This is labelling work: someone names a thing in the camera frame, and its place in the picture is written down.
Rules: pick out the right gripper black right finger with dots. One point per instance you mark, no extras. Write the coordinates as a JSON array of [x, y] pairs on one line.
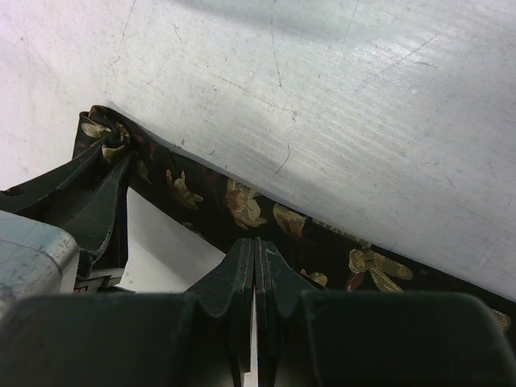
[[311, 337]]

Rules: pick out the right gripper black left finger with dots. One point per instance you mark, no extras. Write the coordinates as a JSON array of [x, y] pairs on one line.
[[200, 337]]

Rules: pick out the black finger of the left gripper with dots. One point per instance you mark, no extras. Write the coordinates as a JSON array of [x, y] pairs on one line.
[[75, 183], [99, 226]]

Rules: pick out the black gold patterned tie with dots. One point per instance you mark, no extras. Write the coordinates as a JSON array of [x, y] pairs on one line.
[[221, 210]]

